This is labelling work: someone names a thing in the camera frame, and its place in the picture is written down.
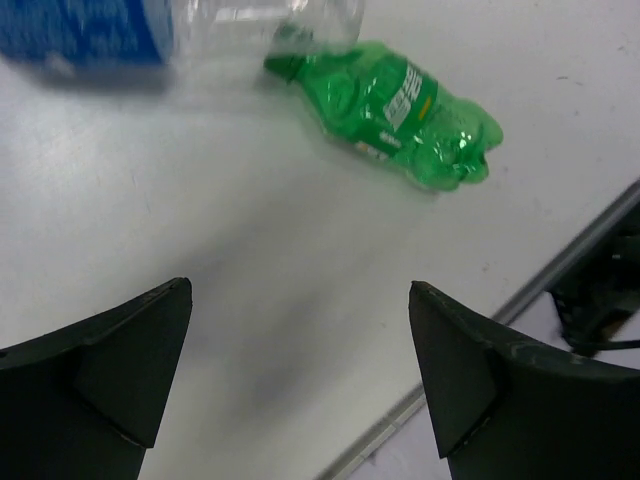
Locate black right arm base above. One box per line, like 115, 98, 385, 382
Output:
549, 206, 639, 358

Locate green sprite bottle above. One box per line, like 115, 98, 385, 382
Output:
263, 41, 503, 191

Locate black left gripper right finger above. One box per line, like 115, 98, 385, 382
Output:
409, 281, 639, 479

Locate clear bottle blue label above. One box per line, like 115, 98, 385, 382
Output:
1, 0, 365, 68

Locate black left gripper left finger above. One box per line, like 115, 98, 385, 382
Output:
1, 278, 192, 479

